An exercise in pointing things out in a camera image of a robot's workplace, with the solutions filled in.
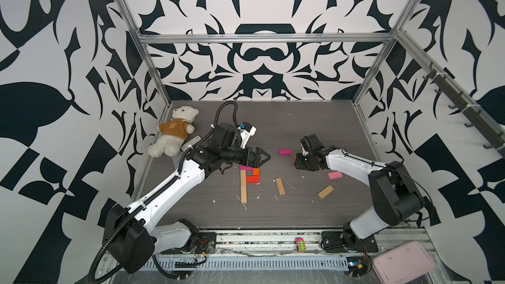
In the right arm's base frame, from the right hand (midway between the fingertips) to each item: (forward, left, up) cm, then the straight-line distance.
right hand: (297, 160), depth 93 cm
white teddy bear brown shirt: (+13, +59, +6) cm, 61 cm away
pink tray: (-40, -31, -1) cm, 51 cm away
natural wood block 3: (-11, +9, -2) cm, 14 cm away
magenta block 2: (-16, +22, +25) cm, 37 cm away
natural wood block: (-7, +25, -1) cm, 26 cm away
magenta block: (+6, +5, -2) cm, 8 cm away
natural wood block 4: (-14, -11, -3) cm, 18 cm away
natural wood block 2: (-14, +25, -1) cm, 28 cm away
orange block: (-5, +19, -1) cm, 20 cm away
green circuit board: (-40, -16, -4) cm, 43 cm away
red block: (-8, +21, -3) cm, 22 cm away
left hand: (-7, +18, +19) cm, 27 cm away
